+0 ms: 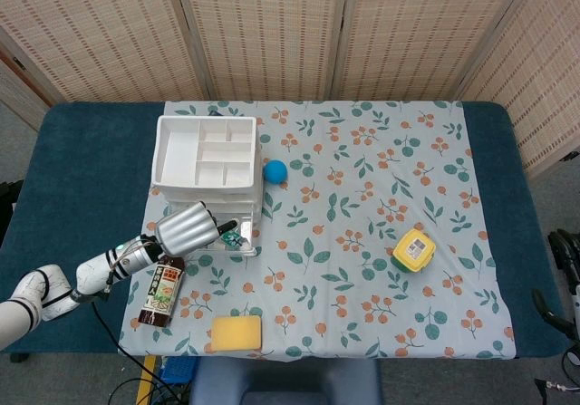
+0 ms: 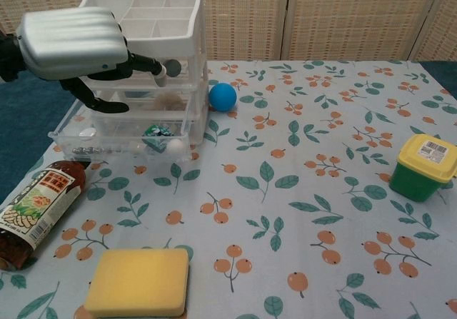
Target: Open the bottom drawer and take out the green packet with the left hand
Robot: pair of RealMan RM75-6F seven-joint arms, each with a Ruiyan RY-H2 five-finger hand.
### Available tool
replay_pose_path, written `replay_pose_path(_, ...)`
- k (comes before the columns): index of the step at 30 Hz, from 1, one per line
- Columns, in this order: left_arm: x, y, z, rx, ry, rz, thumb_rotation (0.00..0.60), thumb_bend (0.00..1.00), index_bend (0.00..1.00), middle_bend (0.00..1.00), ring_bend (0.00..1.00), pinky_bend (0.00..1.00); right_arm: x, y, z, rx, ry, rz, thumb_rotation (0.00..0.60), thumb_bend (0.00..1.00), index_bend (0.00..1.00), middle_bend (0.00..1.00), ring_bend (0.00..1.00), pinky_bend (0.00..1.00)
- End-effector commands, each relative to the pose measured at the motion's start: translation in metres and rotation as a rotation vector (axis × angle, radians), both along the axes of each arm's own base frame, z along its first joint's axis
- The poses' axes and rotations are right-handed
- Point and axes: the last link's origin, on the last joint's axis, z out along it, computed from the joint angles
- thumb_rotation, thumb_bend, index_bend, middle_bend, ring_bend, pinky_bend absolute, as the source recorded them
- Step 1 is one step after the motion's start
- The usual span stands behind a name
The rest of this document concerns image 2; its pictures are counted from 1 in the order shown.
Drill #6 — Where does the floral tablecloth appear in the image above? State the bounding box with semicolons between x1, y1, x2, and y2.
0;60;457;319

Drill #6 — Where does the brown tea bottle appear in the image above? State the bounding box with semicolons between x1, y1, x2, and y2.
0;160;89;272

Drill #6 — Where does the small white ball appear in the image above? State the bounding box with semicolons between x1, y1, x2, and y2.
167;139;187;155

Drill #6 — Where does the green container yellow lid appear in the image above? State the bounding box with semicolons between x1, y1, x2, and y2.
388;134;457;203

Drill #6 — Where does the blue ball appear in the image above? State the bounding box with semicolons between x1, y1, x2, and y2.
209;82;238;112

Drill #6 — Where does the wooden coaster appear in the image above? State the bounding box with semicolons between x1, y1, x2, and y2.
73;304;189;319

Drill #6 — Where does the dark round disc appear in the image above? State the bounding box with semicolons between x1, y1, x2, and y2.
164;59;182;77

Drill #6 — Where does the clear drawer with dark disc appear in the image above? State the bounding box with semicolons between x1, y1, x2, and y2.
124;56;190;86

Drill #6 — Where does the yellow sponge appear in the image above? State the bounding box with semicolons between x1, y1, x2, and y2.
84;248;190;318

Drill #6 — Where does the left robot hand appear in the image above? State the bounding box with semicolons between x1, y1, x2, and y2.
16;6;169;115

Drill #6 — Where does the green snack packet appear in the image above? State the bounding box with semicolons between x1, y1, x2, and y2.
142;123;174;138

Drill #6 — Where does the clear drawer with bead chain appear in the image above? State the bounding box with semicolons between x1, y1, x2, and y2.
48;99;190;163

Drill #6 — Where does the white plastic drawer organizer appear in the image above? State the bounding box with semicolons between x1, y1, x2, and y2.
76;0;209;145

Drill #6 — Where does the bamboo folding screen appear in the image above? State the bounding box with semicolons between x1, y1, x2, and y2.
0;0;457;63

